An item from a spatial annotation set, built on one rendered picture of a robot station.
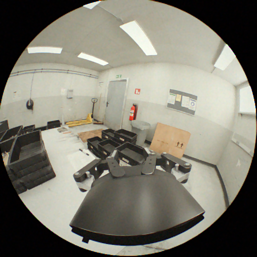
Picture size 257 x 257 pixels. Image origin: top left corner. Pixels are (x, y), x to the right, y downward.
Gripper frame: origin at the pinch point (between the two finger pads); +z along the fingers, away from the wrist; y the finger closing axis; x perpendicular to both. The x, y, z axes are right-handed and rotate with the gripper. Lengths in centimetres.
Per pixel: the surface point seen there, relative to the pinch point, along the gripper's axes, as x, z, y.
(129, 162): -40, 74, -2
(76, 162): -21, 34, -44
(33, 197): -31, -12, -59
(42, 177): -21, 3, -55
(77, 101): 138, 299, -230
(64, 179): -26, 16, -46
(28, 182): -22, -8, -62
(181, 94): 77, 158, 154
